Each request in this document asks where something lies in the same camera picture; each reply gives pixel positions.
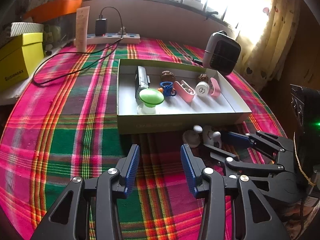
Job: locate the floral cream curtain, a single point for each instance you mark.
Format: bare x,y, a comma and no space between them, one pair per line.
267,31

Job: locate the blue cord orange charm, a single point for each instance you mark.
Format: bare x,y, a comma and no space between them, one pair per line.
167,89

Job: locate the green cap mushroom toy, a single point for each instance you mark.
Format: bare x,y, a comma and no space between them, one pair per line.
150,98

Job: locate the pink oblong case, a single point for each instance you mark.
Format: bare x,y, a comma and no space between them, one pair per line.
216,91

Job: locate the black charger adapter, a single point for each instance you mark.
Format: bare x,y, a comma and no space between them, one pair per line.
101,26

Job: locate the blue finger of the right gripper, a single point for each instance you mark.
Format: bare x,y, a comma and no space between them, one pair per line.
239,140
221,155

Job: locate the orange tray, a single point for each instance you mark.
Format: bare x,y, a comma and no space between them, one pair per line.
52,10

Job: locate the black rectangular device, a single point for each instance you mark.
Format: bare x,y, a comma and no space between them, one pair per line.
142,80

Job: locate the striped white box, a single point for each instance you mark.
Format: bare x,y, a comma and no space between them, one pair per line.
19,28

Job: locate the brown walnut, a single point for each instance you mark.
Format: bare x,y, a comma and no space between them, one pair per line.
203,78
167,76

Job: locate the white knob suction holder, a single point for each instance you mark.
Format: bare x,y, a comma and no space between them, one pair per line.
192,137

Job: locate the yellow box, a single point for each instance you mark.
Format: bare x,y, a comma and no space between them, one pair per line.
19,58

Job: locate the white round jar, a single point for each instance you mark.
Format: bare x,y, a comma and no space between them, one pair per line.
202,89

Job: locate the pink clip holder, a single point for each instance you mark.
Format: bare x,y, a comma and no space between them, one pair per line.
184,91

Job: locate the beige cosmetic tube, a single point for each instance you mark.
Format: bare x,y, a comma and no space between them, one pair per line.
82,16

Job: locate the white panda fan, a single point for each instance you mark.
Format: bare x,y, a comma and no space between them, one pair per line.
211,137

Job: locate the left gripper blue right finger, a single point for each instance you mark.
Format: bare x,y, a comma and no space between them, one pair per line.
191,169

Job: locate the white power strip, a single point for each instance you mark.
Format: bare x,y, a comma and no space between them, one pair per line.
110,38

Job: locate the white green cardboard tray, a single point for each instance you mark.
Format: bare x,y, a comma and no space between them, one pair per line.
174,113

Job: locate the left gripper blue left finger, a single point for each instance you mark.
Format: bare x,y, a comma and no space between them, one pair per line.
131,167

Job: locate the grey black space heater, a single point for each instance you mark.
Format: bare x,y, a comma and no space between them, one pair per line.
221,53

